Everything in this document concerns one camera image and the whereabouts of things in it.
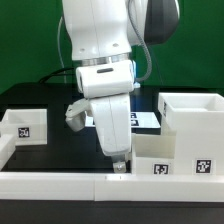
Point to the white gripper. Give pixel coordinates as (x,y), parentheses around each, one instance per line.
(111,116)

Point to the white drawer with knob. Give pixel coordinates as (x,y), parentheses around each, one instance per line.
(152,154)

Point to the white drawer cabinet box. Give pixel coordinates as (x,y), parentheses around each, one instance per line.
(197,122)

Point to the white drawer tray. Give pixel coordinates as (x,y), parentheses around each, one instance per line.
(29,126)

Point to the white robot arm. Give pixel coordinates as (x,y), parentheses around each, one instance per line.
(102,33)

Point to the white marker sheet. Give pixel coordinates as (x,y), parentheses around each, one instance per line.
(139,120)

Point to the white front fence bar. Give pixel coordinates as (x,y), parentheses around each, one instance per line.
(110,187)

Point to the white left fence block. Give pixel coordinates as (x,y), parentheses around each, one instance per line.
(7,148)

